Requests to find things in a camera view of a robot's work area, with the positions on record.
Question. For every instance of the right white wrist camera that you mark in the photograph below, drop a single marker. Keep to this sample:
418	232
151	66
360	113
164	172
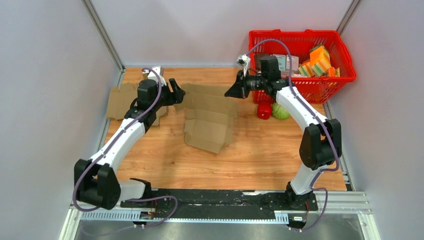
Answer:
245	62

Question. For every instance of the orange green striped sponge stack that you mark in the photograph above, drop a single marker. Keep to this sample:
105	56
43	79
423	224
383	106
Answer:
319	64

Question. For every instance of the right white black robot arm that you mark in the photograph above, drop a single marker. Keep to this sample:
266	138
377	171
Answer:
320	147

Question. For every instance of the grey small carton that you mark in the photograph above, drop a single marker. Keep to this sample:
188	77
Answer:
292	63

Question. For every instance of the aluminium frame rail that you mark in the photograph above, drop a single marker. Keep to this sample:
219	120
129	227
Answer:
336	215

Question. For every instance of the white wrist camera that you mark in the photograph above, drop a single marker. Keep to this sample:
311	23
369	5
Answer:
156	73
245	62

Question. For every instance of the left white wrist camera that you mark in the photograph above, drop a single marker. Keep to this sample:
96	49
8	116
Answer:
156	73

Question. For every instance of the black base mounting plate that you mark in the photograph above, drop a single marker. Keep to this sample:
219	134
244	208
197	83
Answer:
215	203

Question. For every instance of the red toy pepper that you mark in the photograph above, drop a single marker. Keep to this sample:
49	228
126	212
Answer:
264	110

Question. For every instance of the flat unfolded cardboard sheet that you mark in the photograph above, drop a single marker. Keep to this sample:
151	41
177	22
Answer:
124	101

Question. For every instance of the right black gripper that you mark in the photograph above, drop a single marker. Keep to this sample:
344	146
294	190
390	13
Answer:
239	89

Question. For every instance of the teal small carton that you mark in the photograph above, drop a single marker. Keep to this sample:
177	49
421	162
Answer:
282	61

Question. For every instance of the brown cardboard paper box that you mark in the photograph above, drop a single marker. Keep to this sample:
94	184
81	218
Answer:
209	116

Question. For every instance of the green toy cabbage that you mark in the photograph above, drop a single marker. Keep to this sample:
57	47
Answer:
279	112

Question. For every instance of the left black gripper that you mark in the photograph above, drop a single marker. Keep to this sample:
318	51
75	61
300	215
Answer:
176	97

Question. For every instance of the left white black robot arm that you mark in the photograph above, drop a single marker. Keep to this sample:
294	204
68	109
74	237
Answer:
95	180

